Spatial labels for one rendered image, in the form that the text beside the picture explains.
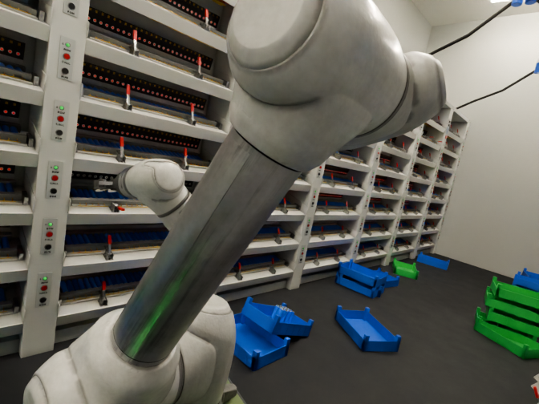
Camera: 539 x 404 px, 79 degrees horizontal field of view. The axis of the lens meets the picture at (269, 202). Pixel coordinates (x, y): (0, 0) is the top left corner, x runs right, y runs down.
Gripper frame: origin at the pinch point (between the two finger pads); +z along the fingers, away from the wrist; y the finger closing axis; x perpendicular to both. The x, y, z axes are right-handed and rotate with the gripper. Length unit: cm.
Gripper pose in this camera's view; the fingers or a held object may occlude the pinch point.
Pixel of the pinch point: (107, 187)
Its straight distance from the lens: 115.8
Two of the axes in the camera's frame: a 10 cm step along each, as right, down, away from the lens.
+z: -7.1, 0.2, 7.0
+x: -0.1, 10.0, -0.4
